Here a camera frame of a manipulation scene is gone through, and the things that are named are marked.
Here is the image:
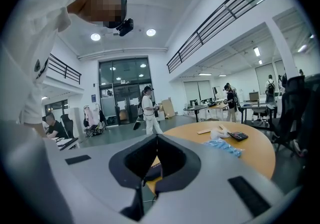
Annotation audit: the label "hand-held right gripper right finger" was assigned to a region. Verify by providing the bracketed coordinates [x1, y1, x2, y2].
[154, 133, 202, 196]

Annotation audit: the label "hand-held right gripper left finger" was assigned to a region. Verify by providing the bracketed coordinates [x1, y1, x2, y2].
[108, 133, 159, 190]

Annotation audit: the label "person's right forearm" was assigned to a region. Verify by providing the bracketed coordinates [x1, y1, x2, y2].
[33, 122, 49, 139]

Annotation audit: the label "blue plastic packet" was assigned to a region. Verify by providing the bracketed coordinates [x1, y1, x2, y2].
[203, 137, 243, 158]

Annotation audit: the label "clothes rack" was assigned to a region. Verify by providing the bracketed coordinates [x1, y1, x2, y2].
[82, 104, 108, 137]

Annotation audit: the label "round black table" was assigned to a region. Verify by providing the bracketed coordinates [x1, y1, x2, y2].
[183, 104, 209, 123]

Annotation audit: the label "cardboard boxes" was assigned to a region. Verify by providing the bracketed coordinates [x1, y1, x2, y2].
[157, 97, 176, 120]

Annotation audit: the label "black calculator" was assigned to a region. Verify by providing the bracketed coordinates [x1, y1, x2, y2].
[226, 131, 249, 142]

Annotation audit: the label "round wooden table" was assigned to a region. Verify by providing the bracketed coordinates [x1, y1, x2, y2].
[146, 121, 276, 200]

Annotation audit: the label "rectangular wooden desk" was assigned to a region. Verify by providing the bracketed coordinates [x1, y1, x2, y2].
[206, 103, 230, 120]

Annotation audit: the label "glass entrance door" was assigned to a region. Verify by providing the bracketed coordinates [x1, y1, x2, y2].
[98, 57, 154, 126]

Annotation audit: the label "black desk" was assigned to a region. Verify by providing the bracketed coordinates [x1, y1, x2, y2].
[241, 102, 279, 125]

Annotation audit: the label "short black balcony railing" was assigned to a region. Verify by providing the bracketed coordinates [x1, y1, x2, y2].
[47, 53, 83, 85]

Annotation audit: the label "black mesh office chair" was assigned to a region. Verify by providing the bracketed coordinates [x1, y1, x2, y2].
[271, 75, 320, 158]

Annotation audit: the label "long black balcony railing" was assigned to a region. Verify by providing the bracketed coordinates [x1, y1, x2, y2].
[166, 0, 278, 74]

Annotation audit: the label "person's white shirt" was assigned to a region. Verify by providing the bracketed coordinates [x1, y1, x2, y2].
[0, 0, 88, 125]

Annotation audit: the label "person's head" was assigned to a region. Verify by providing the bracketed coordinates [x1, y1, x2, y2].
[66, 0, 126, 26]

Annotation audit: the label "black head camera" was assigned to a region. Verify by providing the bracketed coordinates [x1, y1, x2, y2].
[115, 18, 135, 37]

